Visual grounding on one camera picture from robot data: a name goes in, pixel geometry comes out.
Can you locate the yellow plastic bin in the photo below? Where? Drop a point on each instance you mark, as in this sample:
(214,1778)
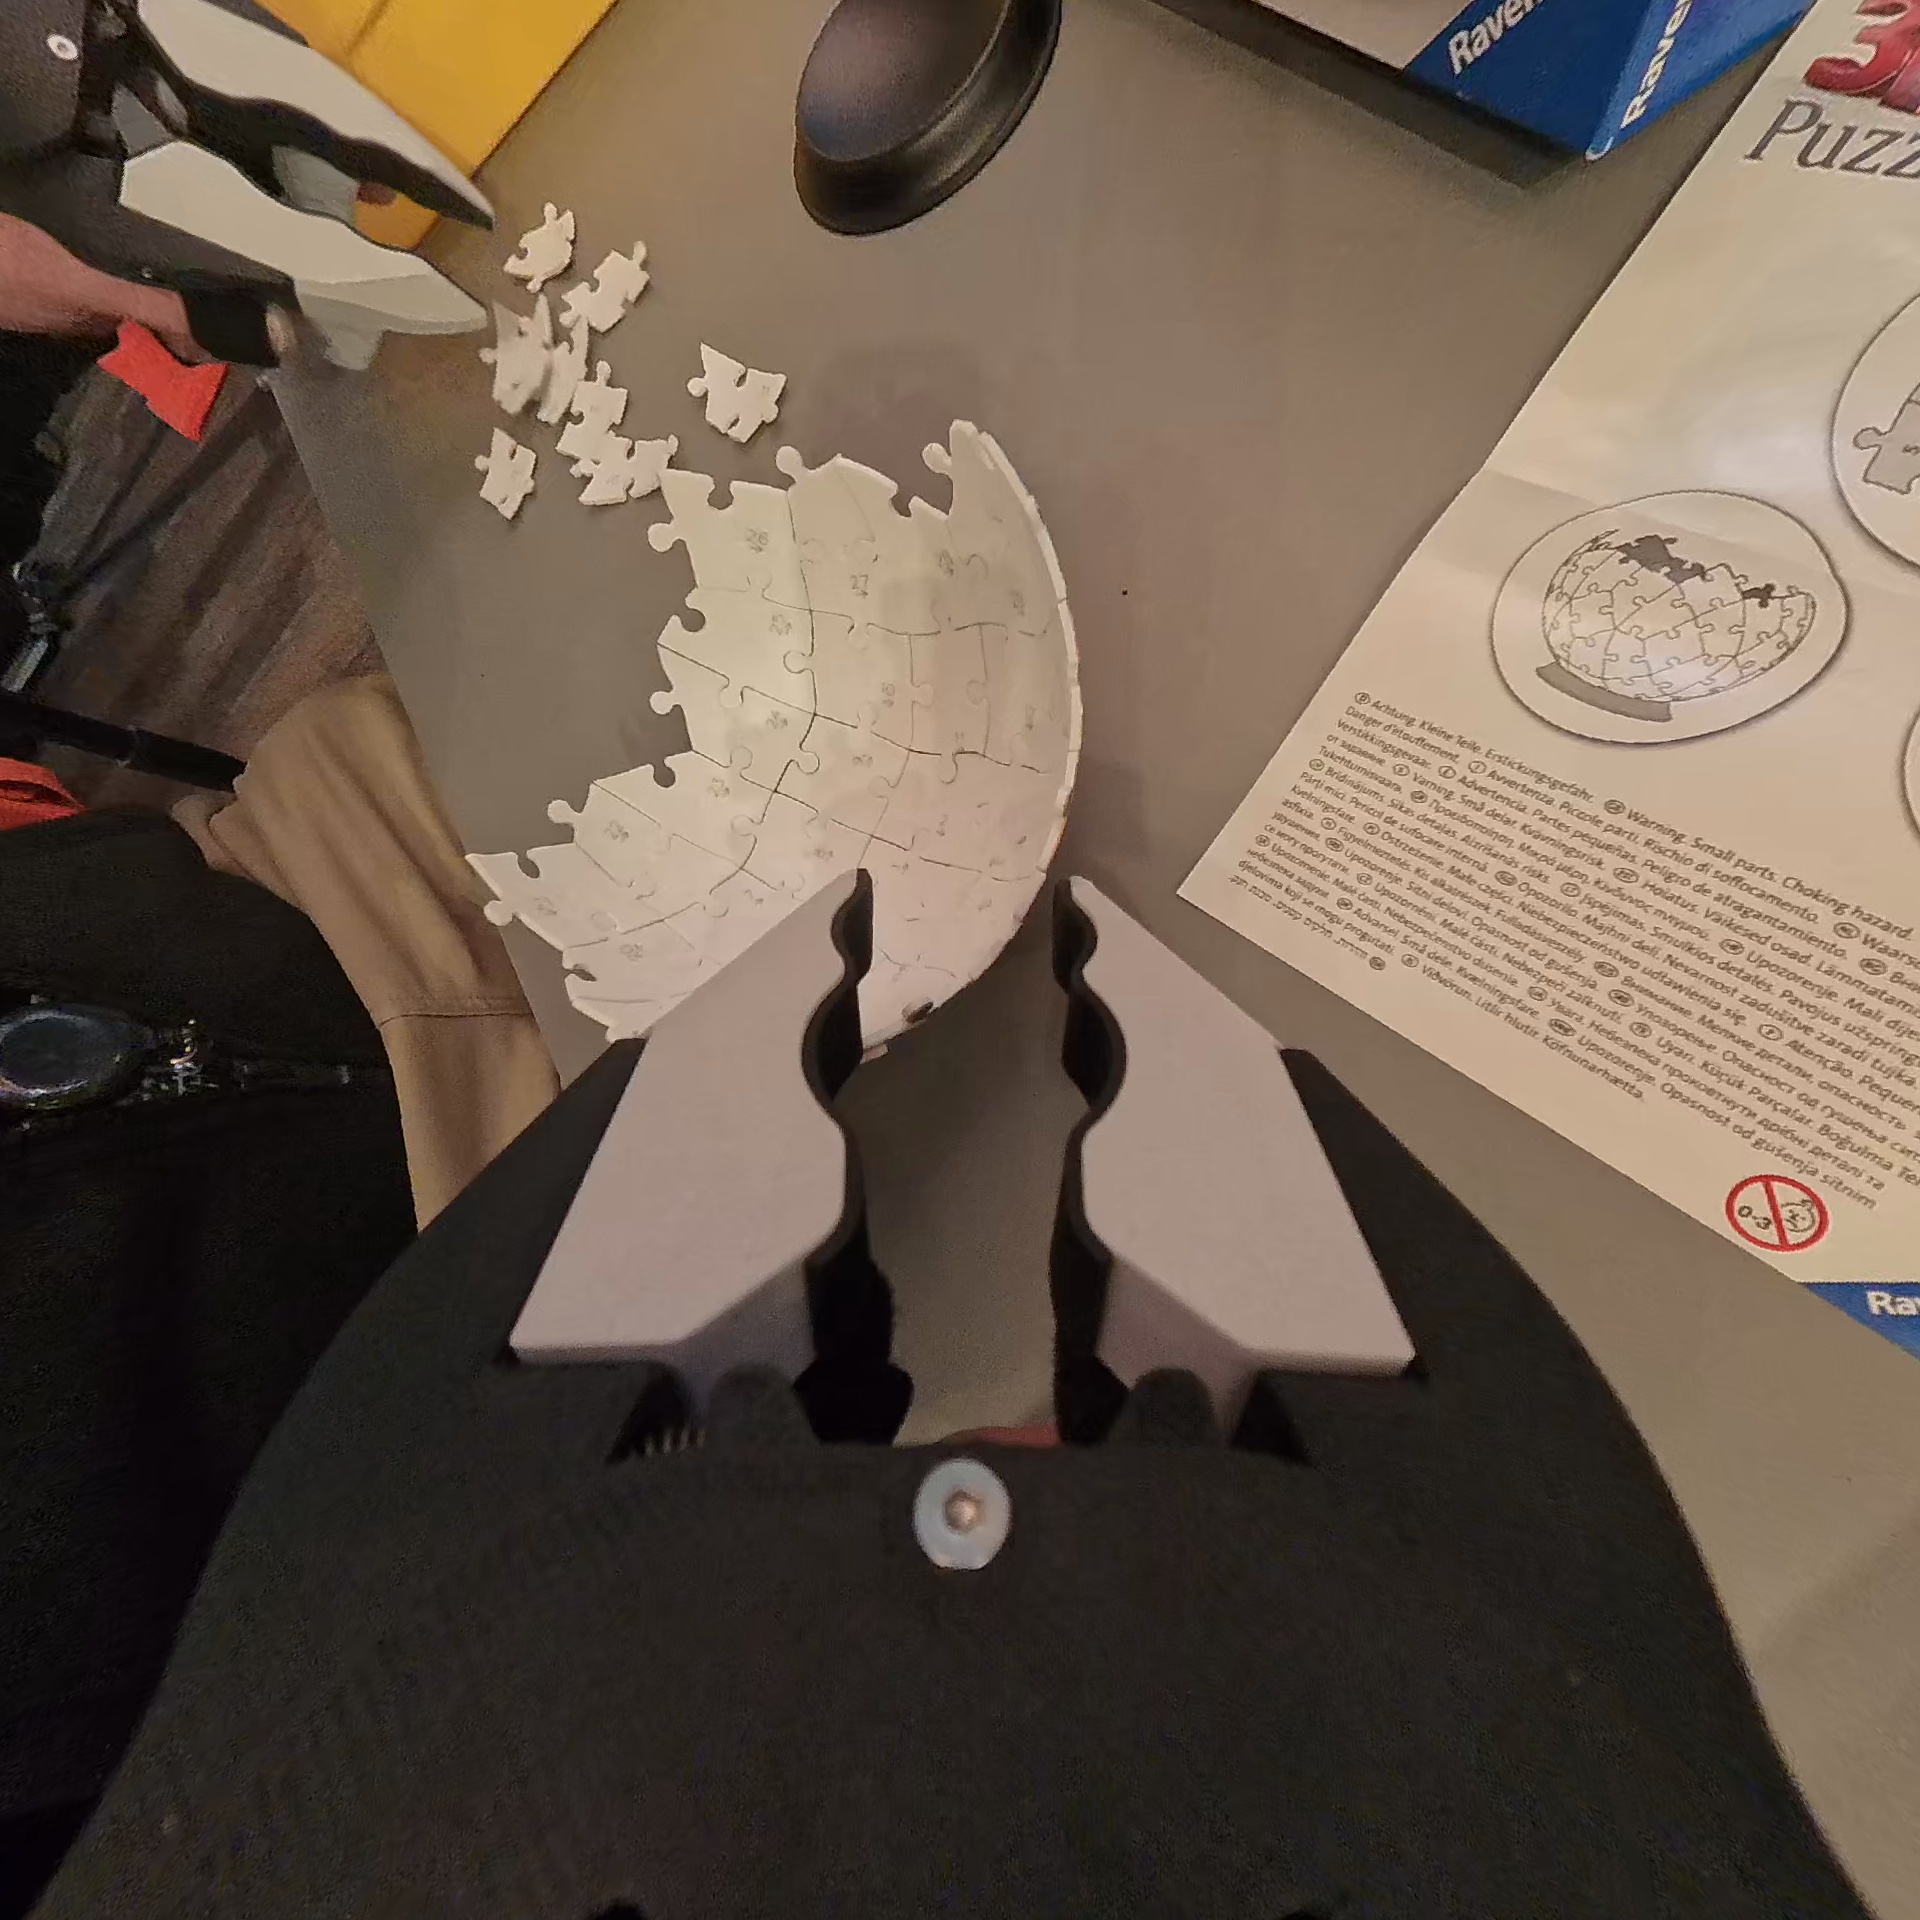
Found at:
(451,59)

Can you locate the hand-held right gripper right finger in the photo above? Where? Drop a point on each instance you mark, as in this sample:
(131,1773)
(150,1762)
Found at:
(1231,1200)

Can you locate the partly built white puzzle ball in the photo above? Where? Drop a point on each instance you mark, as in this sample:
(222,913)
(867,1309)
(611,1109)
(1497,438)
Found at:
(840,705)

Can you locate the folded paper instruction leaflet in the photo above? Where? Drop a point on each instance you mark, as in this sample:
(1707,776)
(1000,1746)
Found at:
(1575,901)

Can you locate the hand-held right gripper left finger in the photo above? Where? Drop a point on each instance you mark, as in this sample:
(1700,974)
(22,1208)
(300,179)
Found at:
(691,1200)

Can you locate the pile of puzzle pieces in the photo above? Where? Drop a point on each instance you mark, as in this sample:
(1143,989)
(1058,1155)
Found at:
(593,358)

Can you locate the orange red item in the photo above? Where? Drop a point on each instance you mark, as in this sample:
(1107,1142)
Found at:
(166,381)

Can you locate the black round ball stand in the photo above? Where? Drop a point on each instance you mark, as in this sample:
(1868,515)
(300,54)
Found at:
(914,136)

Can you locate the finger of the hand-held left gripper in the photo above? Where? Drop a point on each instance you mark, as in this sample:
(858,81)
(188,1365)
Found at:
(300,75)
(375,292)

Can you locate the blue cartoon puzzle box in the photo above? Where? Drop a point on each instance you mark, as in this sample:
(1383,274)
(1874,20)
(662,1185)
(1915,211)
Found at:
(1575,75)

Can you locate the person's left hand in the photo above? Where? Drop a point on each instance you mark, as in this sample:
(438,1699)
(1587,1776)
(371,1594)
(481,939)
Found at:
(59,276)

